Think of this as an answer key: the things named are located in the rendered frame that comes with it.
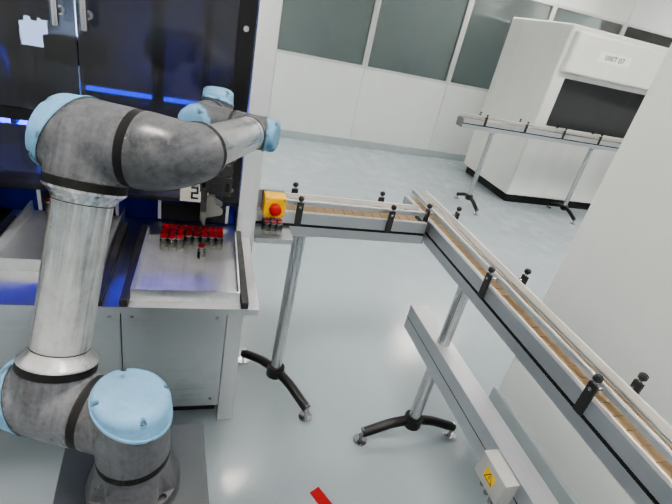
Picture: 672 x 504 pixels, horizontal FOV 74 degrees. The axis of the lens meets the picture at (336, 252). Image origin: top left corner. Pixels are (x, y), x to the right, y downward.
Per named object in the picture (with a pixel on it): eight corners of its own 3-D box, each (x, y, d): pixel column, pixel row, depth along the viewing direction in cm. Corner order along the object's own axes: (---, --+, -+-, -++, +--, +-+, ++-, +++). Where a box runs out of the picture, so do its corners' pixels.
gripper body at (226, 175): (230, 200, 120) (234, 156, 115) (197, 196, 118) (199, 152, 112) (230, 189, 127) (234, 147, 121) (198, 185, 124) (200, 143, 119)
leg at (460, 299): (397, 418, 200) (451, 272, 164) (415, 417, 202) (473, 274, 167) (404, 435, 192) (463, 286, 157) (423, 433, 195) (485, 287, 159)
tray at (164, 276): (148, 235, 138) (148, 225, 136) (234, 241, 145) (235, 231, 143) (130, 300, 109) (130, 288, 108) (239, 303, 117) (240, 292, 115)
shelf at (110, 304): (14, 214, 137) (13, 209, 136) (247, 231, 157) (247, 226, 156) (-69, 310, 96) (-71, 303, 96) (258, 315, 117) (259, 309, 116)
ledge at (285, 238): (251, 223, 163) (252, 219, 162) (286, 226, 167) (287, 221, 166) (254, 242, 151) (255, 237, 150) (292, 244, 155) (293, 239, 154)
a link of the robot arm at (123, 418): (149, 490, 69) (150, 431, 63) (67, 468, 70) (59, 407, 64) (184, 429, 80) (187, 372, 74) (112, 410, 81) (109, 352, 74)
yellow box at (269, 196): (260, 207, 152) (262, 188, 149) (281, 209, 155) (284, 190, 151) (262, 217, 146) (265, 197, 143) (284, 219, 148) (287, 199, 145)
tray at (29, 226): (32, 210, 137) (31, 199, 135) (125, 217, 145) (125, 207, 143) (-15, 269, 109) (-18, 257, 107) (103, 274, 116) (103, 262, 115)
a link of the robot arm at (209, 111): (224, 113, 96) (241, 105, 106) (174, 101, 97) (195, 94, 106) (221, 149, 100) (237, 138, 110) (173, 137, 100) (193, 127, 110)
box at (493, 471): (473, 469, 138) (483, 449, 133) (487, 467, 139) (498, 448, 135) (494, 507, 128) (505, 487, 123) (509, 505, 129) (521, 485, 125)
